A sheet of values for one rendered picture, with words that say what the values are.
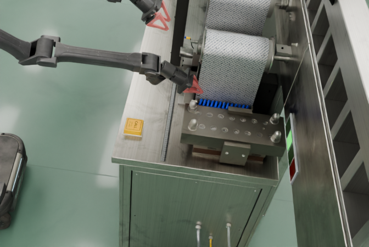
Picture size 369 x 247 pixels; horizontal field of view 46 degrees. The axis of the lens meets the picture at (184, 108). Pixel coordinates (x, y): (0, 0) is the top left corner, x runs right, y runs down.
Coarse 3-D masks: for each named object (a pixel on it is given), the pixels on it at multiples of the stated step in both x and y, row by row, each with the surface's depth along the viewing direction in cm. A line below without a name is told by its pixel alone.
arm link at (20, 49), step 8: (0, 32) 144; (0, 40) 144; (8, 40) 147; (16, 40) 150; (40, 40) 153; (48, 40) 153; (8, 48) 149; (16, 48) 149; (24, 48) 152; (32, 48) 159; (40, 48) 151; (48, 48) 152; (16, 56) 153; (24, 56) 152; (32, 56) 152; (40, 56) 150; (48, 56) 151; (24, 64) 156; (32, 64) 156
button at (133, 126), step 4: (128, 120) 177; (132, 120) 177; (136, 120) 177; (140, 120) 178; (128, 124) 175; (132, 124) 176; (136, 124) 176; (140, 124) 176; (124, 128) 174; (128, 128) 174; (132, 128) 174; (136, 128) 174; (140, 128) 175; (124, 132) 174; (128, 132) 174; (132, 132) 174; (136, 132) 174; (140, 132) 174
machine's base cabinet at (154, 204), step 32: (128, 192) 183; (160, 192) 181; (192, 192) 179; (224, 192) 177; (256, 192) 175; (128, 224) 203; (160, 224) 201; (192, 224) 198; (224, 224) 195; (256, 224) 192
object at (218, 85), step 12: (204, 72) 165; (216, 72) 165; (228, 72) 164; (240, 72) 164; (204, 84) 169; (216, 84) 169; (228, 84) 168; (240, 84) 168; (252, 84) 167; (204, 96) 174; (216, 96) 173; (228, 96) 173; (240, 96) 172; (252, 96) 172
